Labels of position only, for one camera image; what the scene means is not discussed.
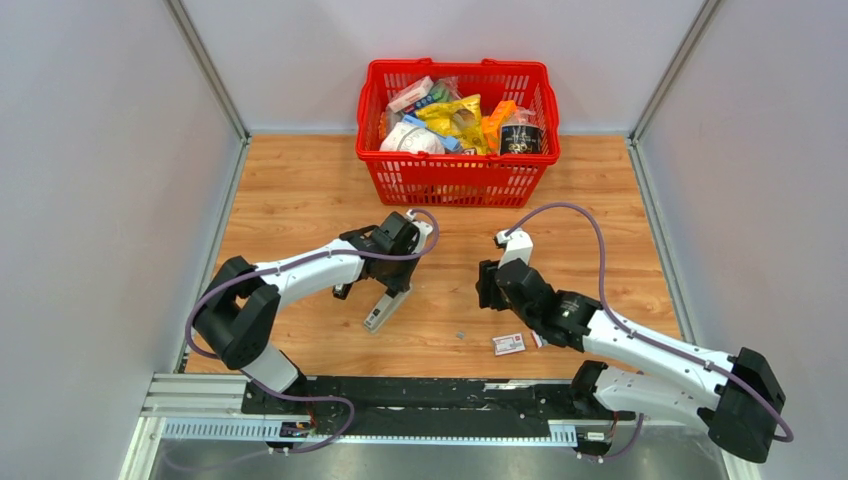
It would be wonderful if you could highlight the grey and black stapler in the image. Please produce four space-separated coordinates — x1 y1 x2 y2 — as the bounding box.
363 286 413 334

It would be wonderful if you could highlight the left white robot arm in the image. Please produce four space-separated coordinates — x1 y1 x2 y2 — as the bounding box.
185 208 439 415

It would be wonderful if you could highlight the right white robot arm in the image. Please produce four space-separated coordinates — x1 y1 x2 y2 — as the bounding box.
475 259 790 464

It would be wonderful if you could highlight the red white staple box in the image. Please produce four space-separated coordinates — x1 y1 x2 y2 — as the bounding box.
492 333 526 357

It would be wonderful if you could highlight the grey staple strip box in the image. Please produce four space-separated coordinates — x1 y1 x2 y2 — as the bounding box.
531 331 547 348

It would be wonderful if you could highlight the red plastic shopping basket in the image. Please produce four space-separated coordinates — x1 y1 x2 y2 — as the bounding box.
355 58 561 207

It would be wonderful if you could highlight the white round package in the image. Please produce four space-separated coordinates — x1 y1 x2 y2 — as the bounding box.
379 121 446 154

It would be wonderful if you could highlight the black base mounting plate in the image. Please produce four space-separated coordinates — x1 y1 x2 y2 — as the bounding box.
241 376 614 438

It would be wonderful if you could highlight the black can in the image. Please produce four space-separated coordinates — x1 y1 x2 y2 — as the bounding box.
498 123 542 155

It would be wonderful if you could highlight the orange package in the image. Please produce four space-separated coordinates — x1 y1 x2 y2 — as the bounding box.
481 100 517 153

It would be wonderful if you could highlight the yellow snack bag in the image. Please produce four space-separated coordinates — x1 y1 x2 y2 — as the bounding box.
415 94 489 155

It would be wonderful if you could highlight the white pink box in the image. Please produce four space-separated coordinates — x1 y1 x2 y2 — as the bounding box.
387 76 434 113

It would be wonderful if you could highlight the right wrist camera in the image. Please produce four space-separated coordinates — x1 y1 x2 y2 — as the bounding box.
494 228 534 267

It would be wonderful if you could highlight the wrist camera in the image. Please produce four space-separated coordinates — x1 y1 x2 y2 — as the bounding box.
494 228 534 267
404 210 434 254

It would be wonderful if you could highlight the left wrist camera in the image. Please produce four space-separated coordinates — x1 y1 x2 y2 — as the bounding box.
404 210 434 254

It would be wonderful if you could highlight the aluminium frame rail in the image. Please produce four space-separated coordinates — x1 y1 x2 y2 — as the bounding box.
141 373 743 446

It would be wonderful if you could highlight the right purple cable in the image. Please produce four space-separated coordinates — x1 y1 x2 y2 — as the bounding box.
504 201 795 462

